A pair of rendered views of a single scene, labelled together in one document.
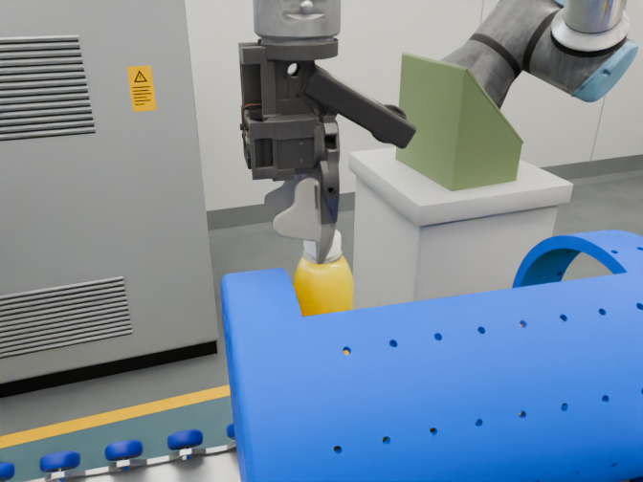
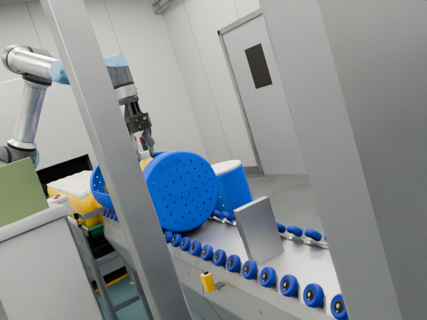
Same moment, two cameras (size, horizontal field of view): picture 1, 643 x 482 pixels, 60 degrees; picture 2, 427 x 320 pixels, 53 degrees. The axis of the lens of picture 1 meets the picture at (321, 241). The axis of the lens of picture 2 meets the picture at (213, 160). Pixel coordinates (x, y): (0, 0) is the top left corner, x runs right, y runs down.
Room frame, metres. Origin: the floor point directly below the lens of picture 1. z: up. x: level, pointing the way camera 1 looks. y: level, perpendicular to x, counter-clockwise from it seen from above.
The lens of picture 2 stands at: (0.63, 1.55, 1.38)
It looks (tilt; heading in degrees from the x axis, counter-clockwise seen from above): 8 degrees down; 257
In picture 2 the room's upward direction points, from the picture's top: 18 degrees counter-clockwise
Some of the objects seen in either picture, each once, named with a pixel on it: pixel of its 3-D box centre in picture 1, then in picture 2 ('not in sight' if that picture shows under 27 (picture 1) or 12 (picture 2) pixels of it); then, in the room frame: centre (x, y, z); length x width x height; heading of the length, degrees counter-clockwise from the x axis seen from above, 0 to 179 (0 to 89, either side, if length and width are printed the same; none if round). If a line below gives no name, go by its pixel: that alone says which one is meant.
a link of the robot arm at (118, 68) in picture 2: not in sight; (118, 71); (0.51, 0.02, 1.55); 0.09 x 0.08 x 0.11; 131
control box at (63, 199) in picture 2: not in sight; (58, 206); (0.98, -0.93, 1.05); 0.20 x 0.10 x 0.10; 104
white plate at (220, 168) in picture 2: not in sight; (213, 170); (0.20, -0.46, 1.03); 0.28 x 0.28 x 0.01
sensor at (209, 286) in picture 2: not in sight; (216, 277); (0.48, 0.48, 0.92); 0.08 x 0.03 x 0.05; 14
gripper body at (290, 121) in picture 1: (291, 109); (134, 115); (0.51, 0.03, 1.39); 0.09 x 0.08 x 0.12; 103
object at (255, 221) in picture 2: not in sight; (257, 230); (0.34, 0.50, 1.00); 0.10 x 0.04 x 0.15; 14
